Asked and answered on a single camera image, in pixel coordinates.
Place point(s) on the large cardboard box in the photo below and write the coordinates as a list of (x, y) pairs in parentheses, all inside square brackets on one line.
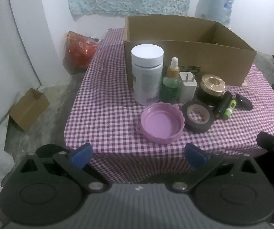
[(222, 62)]

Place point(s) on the large blue water jug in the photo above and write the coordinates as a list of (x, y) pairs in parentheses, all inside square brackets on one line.
[(213, 4)]

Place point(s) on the black tape roll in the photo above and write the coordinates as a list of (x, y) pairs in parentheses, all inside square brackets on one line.
[(186, 119)]

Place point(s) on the green lip balm stick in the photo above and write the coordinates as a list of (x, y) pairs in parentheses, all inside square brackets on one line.
[(230, 109)]

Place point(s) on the black lipstick tube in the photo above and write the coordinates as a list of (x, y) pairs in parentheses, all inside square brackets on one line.
[(224, 102)]

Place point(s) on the small black oval object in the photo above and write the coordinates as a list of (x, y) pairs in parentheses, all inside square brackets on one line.
[(245, 103)]

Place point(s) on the purple plastic lid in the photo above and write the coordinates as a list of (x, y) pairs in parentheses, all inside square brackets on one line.
[(160, 124)]

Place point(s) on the black jar with gold lid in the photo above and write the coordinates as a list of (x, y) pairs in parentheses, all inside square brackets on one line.
[(212, 83)]

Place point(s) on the small brown cardboard box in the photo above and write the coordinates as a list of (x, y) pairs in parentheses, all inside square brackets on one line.
[(29, 109)]

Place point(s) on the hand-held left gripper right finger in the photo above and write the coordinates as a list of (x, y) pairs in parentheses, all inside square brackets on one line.
[(196, 157)]

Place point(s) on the red patterned gift bag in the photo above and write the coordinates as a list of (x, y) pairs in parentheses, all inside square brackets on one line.
[(79, 50)]

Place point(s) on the green glass dropper bottle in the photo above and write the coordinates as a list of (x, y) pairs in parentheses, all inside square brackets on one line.
[(171, 88)]

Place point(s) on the purple checkered tablecloth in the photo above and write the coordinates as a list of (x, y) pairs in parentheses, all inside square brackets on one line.
[(103, 114)]

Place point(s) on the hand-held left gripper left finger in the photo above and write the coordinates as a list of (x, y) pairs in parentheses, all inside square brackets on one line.
[(79, 156)]

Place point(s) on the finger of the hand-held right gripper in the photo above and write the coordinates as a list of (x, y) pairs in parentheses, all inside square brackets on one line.
[(270, 142)]

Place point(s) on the white charger plug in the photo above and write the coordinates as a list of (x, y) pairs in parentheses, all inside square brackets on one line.
[(188, 88)]

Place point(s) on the white plastic pill bottle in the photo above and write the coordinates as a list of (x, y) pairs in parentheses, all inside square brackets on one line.
[(146, 76)]

